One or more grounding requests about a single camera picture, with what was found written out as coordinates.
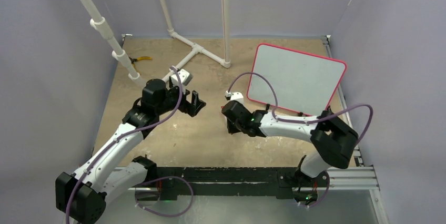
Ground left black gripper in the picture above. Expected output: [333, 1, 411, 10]
[156, 82, 205, 116]

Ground red-framed whiteboard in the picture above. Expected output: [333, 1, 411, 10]
[246, 43, 347, 115]

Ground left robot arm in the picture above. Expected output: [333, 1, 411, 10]
[55, 77, 206, 223]

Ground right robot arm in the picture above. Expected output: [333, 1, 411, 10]
[221, 100, 359, 186]

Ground black whiteboard easel stand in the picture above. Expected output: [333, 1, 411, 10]
[265, 103, 308, 117]

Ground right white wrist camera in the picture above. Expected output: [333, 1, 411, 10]
[225, 91, 244, 105]

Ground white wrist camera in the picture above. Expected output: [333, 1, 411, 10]
[225, 91, 244, 105]
[169, 69, 193, 87]

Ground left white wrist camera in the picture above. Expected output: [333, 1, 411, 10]
[169, 69, 193, 87]

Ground yellow-handled pliers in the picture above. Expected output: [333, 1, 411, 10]
[130, 56, 152, 66]

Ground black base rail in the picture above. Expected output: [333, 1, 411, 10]
[145, 167, 316, 200]

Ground aluminium extrusion frame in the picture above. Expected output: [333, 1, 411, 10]
[93, 38, 379, 223]

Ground white PVC pipe frame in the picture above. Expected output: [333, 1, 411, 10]
[80, 0, 231, 87]

